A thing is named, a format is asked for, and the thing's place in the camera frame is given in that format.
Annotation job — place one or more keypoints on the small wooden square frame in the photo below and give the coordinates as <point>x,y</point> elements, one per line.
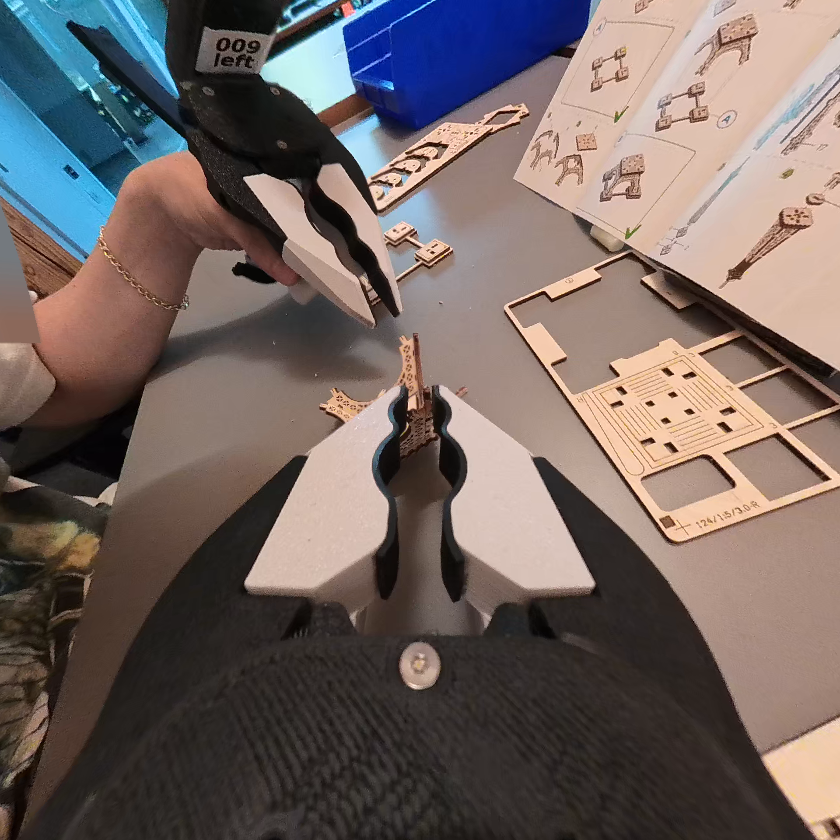
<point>433,251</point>

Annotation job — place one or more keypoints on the large wooden cutout sheet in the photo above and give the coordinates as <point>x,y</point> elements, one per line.
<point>613,400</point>

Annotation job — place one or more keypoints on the wooden arch part sheet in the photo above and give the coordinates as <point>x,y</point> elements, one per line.
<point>459,134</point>

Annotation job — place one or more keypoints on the blue plastic bin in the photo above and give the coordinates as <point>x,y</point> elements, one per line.
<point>459,52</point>

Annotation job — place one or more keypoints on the assembly diagram instruction sheet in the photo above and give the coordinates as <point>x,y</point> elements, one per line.
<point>656,131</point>

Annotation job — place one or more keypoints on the person's left forearm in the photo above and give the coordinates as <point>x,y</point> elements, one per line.
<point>98,328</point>

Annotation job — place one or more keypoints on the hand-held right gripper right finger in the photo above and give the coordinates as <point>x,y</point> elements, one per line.
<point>518,525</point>

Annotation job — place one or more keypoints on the person's patterned clothing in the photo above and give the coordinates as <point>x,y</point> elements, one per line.
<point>39,590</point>

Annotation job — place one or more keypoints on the person's left hand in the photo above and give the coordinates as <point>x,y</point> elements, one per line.
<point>170,203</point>

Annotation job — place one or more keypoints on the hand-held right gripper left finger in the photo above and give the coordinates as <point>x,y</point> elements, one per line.
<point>321,525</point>

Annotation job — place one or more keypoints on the grey desk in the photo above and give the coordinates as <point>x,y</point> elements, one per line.
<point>525,216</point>

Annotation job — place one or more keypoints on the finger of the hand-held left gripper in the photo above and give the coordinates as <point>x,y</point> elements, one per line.
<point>358,210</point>
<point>308,249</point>

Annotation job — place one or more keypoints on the wooden tower model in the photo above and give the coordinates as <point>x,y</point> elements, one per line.
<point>415,374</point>

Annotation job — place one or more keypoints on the white paper sheet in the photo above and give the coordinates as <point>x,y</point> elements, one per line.
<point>810,781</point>

